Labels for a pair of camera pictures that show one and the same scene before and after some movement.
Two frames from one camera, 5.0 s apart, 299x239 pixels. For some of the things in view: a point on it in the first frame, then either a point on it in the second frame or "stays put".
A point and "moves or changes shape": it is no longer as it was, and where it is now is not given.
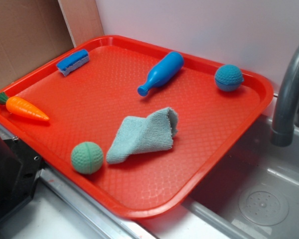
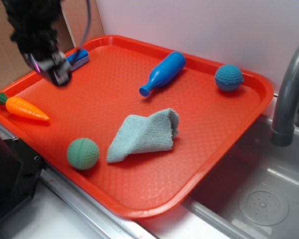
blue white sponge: x=78 y=58 stays put
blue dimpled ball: x=228 y=77 stays put
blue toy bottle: x=163 y=73 stays put
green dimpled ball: x=87 y=158 moves or changes shape
